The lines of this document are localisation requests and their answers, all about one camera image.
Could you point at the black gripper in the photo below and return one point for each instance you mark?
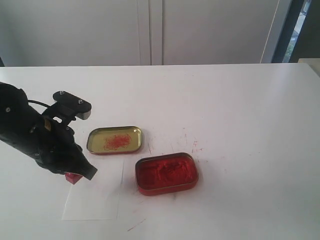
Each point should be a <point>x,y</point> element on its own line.
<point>53,147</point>

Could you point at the red plastic stamp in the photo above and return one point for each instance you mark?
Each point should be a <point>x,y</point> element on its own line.
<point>72,177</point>

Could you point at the white paper sheet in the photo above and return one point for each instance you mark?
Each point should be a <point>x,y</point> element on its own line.
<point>96,199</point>

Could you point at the red ink pad tin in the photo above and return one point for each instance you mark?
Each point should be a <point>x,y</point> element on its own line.
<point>165,174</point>

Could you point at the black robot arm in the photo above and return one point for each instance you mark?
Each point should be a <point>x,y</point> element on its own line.
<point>14,105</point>

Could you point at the gold tin lid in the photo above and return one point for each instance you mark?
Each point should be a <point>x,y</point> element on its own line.
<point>114,140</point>

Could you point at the white cabinet doors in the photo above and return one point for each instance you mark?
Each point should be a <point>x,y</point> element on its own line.
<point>139,32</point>

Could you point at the beige box corner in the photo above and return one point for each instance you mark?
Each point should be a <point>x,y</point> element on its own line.
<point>314,63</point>

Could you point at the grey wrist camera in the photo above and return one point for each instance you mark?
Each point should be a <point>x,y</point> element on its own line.
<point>68,107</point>

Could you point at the dark window frame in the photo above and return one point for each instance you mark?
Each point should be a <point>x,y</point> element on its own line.
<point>300,34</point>

